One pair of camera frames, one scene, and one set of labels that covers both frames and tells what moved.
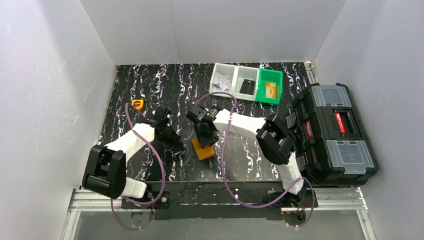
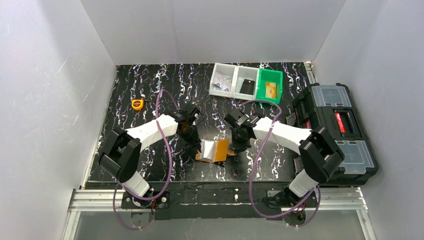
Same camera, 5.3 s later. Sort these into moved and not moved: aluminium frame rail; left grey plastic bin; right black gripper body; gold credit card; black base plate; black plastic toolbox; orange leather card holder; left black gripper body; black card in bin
Moved: left black gripper body; right black gripper body; orange leather card holder
Not moved: aluminium frame rail; gold credit card; black card in bin; black plastic toolbox; left grey plastic bin; black base plate
